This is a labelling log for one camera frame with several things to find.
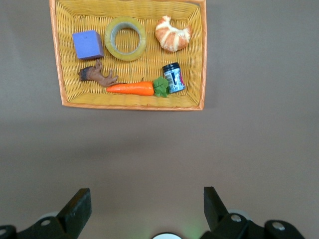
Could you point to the orange toy carrot green leaves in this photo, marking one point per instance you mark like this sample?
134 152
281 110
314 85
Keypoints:
132 88

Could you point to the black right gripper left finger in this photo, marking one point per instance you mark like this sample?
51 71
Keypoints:
74 214

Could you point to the yellowish clear tape roll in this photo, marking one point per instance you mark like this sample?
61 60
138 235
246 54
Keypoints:
107 39

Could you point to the yellow wicker basket orange rim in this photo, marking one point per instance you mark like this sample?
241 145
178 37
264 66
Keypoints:
139 72

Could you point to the small blue can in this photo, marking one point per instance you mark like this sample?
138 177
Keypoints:
174 79

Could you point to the brown table cover cloth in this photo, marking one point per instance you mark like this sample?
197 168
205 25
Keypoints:
249 137

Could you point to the toy croissant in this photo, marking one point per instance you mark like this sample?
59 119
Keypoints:
172 37

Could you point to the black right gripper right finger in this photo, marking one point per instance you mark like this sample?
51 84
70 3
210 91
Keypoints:
214 211

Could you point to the purple foam cube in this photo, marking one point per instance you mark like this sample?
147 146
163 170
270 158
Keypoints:
87 44

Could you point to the brown toy animal figure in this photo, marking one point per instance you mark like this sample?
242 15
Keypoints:
94 74

